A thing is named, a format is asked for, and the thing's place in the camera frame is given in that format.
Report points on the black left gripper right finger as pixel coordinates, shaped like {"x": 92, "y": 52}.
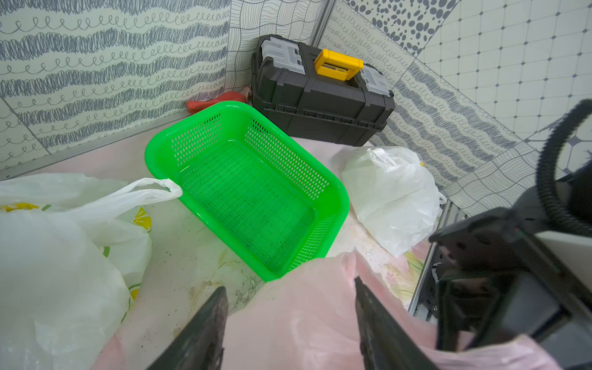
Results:
{"x": 383, "y": 342}

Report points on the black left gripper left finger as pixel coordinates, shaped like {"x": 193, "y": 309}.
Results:
{"x": 200, "y": 343}

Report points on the white plastic bag lemon print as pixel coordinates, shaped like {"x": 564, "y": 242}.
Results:
{"x": 394, "y": 196}

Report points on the pink plastic bag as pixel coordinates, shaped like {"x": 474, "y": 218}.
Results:
{"x": 307, "y": 320}

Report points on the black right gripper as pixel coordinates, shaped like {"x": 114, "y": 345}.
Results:
{"x": 498, "y": 281}

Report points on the green plastic basket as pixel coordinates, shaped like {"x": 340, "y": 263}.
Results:
{"x": 264, "y": 195}

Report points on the black toolbox yellow latch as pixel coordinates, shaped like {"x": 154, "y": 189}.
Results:
{"x": 288, "y": 90}

